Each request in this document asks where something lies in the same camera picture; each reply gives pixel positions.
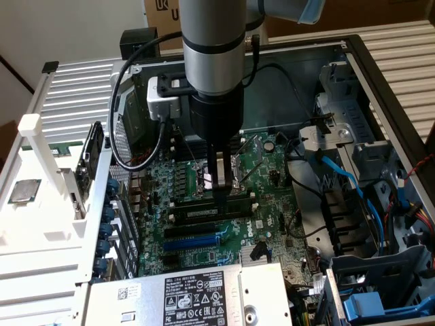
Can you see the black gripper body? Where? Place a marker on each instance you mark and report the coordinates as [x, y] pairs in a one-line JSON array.
[[215, 115]]

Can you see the dark RAM stick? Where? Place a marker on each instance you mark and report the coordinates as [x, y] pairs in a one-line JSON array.
[[202, 213]]

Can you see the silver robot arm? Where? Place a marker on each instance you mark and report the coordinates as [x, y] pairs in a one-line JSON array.
[[210, 68]]

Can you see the CPU socket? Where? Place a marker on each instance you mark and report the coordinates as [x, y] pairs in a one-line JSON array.
[[203, 176]]

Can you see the long black expansion slot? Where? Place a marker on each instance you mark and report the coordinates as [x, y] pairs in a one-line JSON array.
[[190, 231]]

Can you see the thin locking lever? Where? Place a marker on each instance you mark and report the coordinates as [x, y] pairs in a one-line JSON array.
[[246, 148], [190, 153]]

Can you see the green Dell motherboard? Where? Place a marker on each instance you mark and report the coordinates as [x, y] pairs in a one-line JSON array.
[[272, 210]]

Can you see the blue expansion slot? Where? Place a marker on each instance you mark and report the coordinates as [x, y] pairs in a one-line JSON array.
[[190, 244]]

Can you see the open PC case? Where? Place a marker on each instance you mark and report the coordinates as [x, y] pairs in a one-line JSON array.
[[272, 102]]

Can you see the coin cell battery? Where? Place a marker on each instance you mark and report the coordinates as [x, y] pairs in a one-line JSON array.
[[270, 146]]

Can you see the silver chipset heatsink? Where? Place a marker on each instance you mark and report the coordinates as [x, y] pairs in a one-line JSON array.
[[252, 257]]

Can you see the short black expansion slot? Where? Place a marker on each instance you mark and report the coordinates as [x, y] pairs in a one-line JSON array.
[[170, 261]]

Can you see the grey power supply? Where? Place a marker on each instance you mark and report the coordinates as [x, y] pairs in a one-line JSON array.
[[265, 288]]

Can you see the black box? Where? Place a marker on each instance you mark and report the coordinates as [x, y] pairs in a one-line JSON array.
[[132, 40]]

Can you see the black fan shroud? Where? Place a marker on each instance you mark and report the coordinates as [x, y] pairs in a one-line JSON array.
[[343, 220]]

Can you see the black graphics card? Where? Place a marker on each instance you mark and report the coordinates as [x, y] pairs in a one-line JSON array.
[[93, 146]]

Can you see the grey metal disk bay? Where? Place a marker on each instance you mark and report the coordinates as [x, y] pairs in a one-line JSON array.
[[353, 112]]

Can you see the white parts rack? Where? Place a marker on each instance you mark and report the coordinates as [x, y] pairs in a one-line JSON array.
[[51, 210]]

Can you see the blue disk caddy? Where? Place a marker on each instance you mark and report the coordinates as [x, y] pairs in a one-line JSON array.
[[367, 304]]

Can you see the plain brown cardboard box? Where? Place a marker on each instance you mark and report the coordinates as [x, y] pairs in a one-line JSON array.
[[374, 13]]

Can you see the CPU chip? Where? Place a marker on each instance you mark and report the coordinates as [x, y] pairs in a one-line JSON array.
[[24, 191]]

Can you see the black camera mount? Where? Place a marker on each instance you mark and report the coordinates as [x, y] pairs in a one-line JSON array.
[[183, 89]]

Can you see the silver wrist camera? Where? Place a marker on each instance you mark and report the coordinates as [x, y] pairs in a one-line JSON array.
[[163, 102]]

